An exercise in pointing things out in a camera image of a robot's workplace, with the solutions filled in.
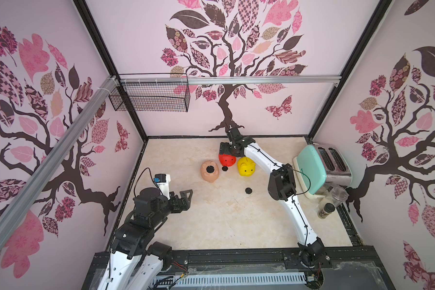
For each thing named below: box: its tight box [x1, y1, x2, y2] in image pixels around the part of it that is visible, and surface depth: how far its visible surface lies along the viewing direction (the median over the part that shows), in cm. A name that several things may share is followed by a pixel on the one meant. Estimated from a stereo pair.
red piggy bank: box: [218, 154, 237, 167], surface depth 102 cm
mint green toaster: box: [293, 143, 353, 199], surface depth 89 cm
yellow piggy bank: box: [237, 156, 257, 178], surface depth 97 cm
